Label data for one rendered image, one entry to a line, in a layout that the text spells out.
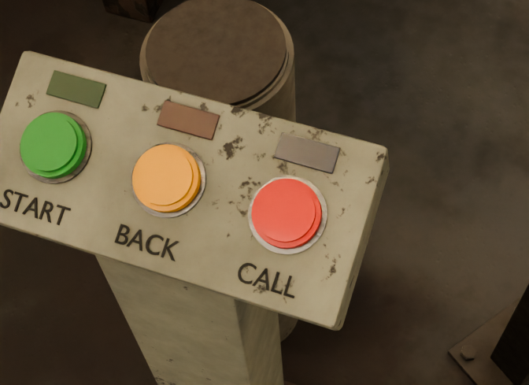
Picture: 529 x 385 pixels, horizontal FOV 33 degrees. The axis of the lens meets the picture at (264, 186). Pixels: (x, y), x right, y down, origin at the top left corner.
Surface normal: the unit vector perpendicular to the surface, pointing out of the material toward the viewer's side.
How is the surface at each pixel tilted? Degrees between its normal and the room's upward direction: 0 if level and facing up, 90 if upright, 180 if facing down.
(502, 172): 0
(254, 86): 0
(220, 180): 20
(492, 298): 0
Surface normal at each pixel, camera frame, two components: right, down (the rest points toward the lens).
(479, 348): -0.04, -0.50
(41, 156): -0.15, -0.19
